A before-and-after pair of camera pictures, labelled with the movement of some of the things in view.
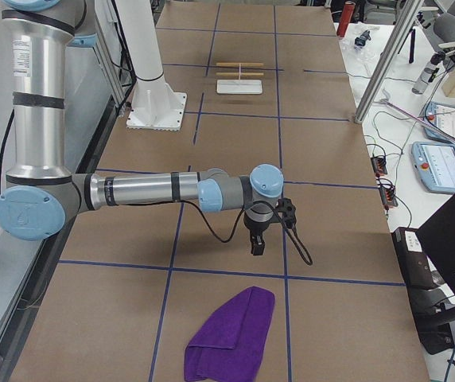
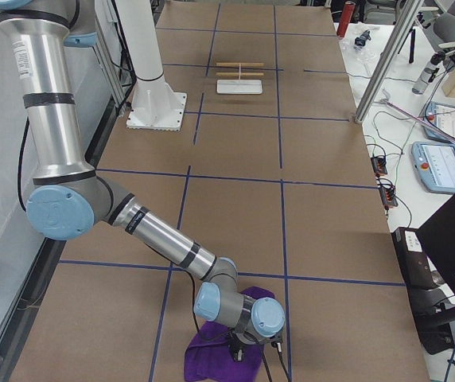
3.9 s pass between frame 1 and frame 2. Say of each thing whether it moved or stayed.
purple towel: stayed
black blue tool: stayed
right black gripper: moved
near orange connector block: stayed
